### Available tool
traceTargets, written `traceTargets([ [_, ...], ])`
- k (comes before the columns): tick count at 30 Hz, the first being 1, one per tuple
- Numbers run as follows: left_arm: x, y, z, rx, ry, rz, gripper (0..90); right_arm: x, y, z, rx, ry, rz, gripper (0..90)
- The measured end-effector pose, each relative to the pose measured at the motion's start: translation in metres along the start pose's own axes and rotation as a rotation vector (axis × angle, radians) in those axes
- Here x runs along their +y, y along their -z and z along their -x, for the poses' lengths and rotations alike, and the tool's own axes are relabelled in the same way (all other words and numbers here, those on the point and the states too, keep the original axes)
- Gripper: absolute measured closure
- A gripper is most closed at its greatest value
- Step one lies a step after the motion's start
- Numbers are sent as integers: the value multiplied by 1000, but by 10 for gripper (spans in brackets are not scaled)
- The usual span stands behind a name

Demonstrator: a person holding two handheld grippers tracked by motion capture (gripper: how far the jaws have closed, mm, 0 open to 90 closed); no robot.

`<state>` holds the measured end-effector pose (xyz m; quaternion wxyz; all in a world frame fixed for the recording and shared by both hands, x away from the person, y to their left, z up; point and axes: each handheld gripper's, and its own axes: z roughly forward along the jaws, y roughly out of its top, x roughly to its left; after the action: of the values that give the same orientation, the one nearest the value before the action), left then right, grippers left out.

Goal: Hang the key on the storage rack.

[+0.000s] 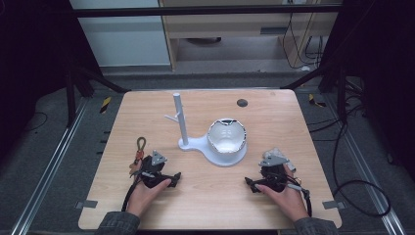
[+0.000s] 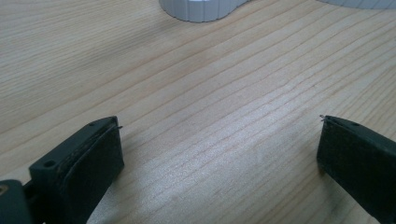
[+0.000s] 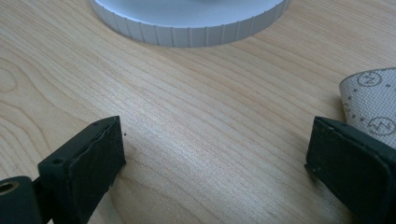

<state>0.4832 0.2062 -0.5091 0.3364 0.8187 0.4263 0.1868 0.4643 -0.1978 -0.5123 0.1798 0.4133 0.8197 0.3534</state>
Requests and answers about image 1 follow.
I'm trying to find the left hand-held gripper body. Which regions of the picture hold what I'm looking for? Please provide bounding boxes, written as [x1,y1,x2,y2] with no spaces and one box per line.
[136,149,173,190]

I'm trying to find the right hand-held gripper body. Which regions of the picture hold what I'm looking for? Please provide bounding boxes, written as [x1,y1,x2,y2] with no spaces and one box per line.
[256,154,291,194]

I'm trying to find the olive loop keychain orange clip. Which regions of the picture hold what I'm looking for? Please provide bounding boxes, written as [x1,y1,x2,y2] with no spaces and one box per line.
[131,136,148,167]

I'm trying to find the white bowl silver rim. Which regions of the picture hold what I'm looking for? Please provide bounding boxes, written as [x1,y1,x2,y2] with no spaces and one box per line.
[207,117,248,155]

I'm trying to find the white stand with pole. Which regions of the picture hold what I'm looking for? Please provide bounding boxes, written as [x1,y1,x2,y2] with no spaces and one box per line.
[163,92,249,167]

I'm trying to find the person's left hand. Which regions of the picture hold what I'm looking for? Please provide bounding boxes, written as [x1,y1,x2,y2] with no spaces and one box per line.
[126,160,173,218]

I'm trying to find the person's right hand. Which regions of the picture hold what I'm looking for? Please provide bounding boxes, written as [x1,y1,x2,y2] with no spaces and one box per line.
[254,164,310,223]

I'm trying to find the yellow black tape strip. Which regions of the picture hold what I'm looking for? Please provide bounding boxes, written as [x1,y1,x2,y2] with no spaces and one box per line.
[99,95,113,115]
[307,93,328,109]

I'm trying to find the black stand legs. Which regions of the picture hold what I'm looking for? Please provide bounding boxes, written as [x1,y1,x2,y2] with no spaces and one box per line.
[64,60,132,129]
[280,60,349,125]

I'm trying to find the white cabinet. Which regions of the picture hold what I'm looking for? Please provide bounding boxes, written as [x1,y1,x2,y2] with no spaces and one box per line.
[69,0,171,69]

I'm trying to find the black curtain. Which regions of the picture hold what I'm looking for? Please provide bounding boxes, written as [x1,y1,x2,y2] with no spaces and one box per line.
[321,0,415,182]
[0,0,103,161]

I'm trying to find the light wooden desk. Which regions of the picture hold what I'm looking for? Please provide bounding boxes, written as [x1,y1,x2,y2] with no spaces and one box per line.
[159,0,344,71]

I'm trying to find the black horizontal bar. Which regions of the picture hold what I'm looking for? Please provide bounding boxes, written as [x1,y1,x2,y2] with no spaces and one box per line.
[72,4,343,19]

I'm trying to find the left hand-held gripper cable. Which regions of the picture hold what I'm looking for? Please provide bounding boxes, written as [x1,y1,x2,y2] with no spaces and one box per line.
[120,169,156,212]

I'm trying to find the hand-held gripper cable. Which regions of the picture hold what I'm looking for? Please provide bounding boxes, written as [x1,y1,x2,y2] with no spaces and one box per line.
[120,169,156,212]
[284,175,313,218]

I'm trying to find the right hand-held gripper cable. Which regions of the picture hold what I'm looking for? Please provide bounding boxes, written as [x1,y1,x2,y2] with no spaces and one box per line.
[284,175,313,218]

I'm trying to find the grey metal table bracket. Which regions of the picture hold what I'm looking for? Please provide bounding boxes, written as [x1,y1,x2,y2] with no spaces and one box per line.
[321,200,346,211]
[74,199,99,211]

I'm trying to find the metal floor rail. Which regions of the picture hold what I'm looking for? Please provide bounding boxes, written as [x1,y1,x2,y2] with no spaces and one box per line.
[321,93,408,235]
[10,97,90,235]

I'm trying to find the thick black floor cable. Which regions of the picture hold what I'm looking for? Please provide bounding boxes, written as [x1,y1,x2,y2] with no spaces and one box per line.
[307,103,392,218]

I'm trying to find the thin black floor cable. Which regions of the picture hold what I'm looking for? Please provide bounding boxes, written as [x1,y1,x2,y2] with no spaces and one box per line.
[23,111,49,133]

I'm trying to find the black hanging cables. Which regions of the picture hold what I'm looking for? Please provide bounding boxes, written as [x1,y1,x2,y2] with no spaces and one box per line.
[281,12,325,71]

